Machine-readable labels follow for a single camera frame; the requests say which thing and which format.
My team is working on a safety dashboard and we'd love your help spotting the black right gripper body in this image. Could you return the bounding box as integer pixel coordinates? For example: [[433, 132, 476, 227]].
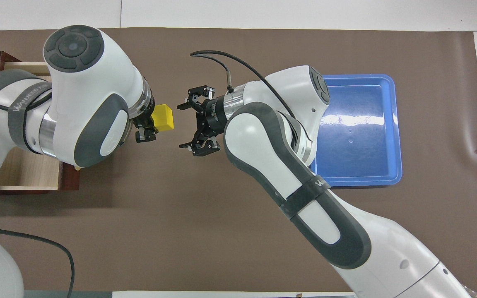
[[197, 96, 227, 137]]

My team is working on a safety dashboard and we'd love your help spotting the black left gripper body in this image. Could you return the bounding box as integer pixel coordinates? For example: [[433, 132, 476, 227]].
[[134, 113, 154, 130]]

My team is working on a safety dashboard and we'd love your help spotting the yellow cube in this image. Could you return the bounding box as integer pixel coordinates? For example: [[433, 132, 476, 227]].
[[152, 104, 175, 132]]

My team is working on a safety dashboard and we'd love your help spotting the wooden drawer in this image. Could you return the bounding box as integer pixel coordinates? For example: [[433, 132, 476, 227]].
[[0, 62, 81, 192]]

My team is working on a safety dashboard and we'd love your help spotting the brown paper mat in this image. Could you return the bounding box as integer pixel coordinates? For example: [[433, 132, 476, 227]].
[[0, 28, 477, 292]]

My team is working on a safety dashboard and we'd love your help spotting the blue plastic tray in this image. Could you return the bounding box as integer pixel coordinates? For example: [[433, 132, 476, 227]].
[[310, 74, 403, 187]]

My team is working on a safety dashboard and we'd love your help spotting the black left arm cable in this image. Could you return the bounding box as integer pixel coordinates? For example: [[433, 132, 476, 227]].
[[0, 223, 75, 298]]

